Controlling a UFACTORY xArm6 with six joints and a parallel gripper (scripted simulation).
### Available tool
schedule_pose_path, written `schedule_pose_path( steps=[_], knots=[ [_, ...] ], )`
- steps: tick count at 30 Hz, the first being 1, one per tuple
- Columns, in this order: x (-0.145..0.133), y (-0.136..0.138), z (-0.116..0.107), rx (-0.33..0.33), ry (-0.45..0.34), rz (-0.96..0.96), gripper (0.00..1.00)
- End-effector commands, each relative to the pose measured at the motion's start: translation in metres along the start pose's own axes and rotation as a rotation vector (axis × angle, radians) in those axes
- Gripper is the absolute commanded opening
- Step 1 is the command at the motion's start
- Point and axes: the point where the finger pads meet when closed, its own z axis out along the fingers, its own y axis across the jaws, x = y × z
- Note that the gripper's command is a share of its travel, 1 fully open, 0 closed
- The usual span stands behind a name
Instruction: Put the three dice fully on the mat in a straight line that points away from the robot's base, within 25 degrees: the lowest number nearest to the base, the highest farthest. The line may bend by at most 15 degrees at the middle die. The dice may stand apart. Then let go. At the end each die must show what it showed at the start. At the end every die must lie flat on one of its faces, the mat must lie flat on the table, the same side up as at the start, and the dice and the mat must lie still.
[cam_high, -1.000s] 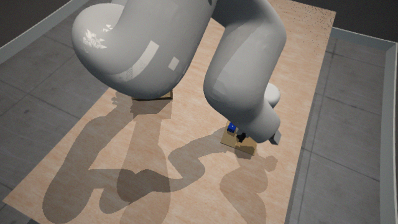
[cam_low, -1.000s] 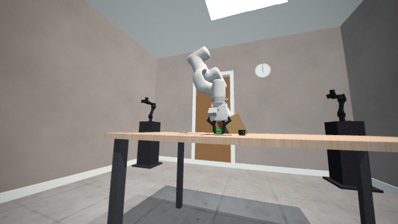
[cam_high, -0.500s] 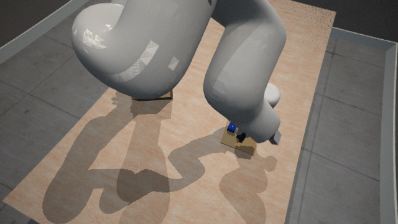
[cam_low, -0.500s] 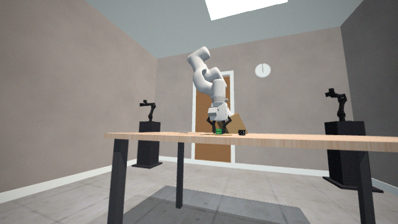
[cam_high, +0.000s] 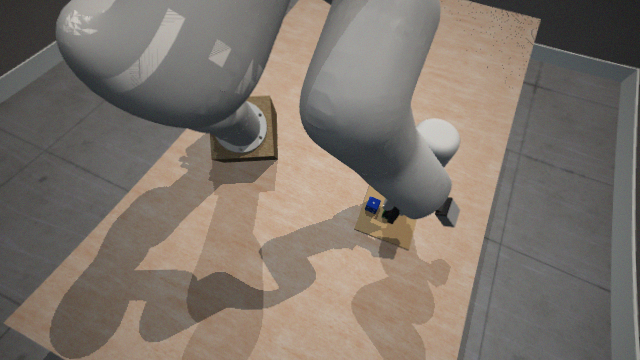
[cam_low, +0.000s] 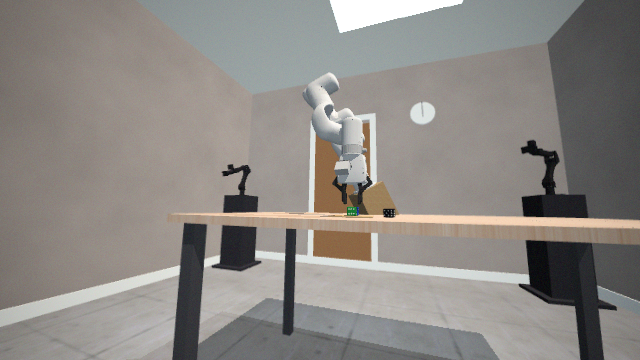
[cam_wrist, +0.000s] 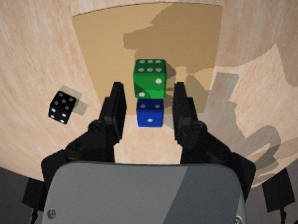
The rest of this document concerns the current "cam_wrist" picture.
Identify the tan flat mat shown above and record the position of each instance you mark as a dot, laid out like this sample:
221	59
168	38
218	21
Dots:
185	35

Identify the blue die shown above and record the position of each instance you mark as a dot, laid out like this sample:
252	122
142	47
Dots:
150	112

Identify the green die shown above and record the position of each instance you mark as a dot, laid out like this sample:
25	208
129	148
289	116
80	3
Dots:
150	77

